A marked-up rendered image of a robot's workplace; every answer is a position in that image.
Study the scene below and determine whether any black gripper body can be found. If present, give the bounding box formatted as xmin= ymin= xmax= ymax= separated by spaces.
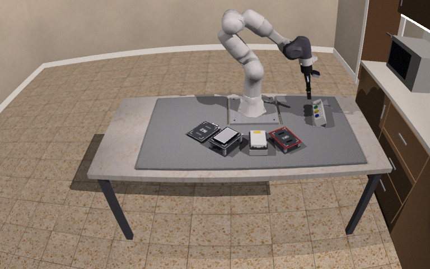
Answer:
xmin=300 ymin=65 xmax=312 ymax=78

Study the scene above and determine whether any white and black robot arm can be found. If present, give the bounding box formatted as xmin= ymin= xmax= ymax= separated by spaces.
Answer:
xmin=218 ymin=8 xmax=317 ymax=118

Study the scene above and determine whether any grey operator button panel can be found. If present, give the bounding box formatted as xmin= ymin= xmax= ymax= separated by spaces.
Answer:
xmin=311 ymin=99 xmax=330 ymax=128

